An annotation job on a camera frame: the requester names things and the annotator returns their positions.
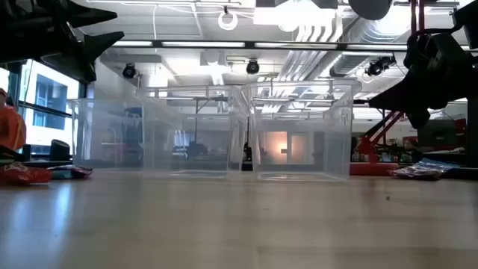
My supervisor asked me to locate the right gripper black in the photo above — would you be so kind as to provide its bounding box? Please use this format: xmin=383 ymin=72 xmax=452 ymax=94
xmin=367 ymin=31 xmax=478 ymax=130

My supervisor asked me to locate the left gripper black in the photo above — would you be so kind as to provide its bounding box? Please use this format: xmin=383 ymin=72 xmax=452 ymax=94
xmin=0 ymin=0 xmax=125 ymax=84

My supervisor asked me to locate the silver purple candy bag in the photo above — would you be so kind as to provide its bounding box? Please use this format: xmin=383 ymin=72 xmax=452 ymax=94
xmin=387 ymin=164 xmax=444 ymax=182

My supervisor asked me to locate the clear plastic bin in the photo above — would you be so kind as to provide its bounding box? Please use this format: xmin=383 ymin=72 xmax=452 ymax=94
xmin=241 ymin=80 xmax=362 ymax=183
xmin=69 ymin=97 xmax=150 ymax=171
xmin=138 ymin=84 xmax=248 ymax=179

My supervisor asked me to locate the red candy bag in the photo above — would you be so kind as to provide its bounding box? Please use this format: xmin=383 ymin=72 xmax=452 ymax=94
xmin=0 ymin=161 xmax=52 ymax=186

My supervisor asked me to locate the red articulated stand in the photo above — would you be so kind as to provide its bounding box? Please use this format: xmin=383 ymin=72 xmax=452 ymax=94
xmin=349 ymin=0 xmax=426 ymax=177

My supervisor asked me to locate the black monitor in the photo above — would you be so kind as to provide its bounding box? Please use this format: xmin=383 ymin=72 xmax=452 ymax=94
xmin=429 ymin=118 xmax=468 ymax=149

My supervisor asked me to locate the window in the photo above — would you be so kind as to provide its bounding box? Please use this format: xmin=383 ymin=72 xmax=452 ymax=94
xmin=18 ymin=59 xmax=81 ymax=155

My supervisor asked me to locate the black round disc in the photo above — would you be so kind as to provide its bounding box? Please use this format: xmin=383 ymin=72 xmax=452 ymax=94
xmin=348 ymin=0 xmax=394 ymax=21

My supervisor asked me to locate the black chair back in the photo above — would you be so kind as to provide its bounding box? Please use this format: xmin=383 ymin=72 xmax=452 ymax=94
xmin=49 ymin=138 xmax=72 ymax=162

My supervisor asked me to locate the person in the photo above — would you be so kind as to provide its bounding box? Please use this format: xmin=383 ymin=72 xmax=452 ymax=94
xmin=0 ymin=87 xmax=28 ymax=152

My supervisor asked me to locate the long ceiling light bar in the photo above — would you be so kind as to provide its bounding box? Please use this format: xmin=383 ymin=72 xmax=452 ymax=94
xmin=111 ymin=39 xmax=478 ymax=52

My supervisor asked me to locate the silver ventilation duct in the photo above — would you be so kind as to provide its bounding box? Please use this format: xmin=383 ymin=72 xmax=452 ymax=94
xmin=330 ymin=16 xmax=397 ymax=78

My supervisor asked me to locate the black vertical post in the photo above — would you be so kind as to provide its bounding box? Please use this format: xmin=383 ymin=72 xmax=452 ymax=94
xmin=466 ymin=107 xmax=478 ymax=169

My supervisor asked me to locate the white ring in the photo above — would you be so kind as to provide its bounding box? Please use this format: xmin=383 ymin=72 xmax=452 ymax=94
xmin=217 ymin=10 xmax=239 ymax=31

